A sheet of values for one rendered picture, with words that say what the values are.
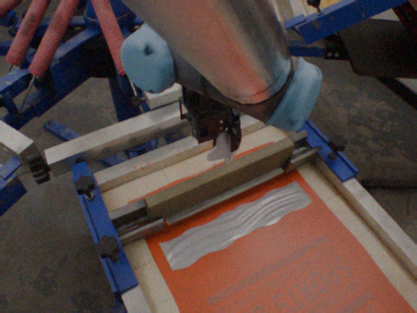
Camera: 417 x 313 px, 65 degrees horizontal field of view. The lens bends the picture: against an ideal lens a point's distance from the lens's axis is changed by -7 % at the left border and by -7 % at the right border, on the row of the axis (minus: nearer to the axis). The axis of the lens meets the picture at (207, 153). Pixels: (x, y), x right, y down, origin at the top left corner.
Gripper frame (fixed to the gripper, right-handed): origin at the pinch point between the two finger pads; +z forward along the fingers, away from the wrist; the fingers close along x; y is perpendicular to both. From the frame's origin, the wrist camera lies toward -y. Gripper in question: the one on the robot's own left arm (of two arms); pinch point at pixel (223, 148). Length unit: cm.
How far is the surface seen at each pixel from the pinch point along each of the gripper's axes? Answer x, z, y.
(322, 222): 18.0, 16.5, -16.2
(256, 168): 2.2, 8.7, -7.6
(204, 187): 2.0, 6.9, 5.6
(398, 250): 32.8, 14.1, -25.0
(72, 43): -74, 10, 16
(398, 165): -17, 114, -143
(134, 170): -13.8, 13.0, 15.8
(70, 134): -136, 107, 30
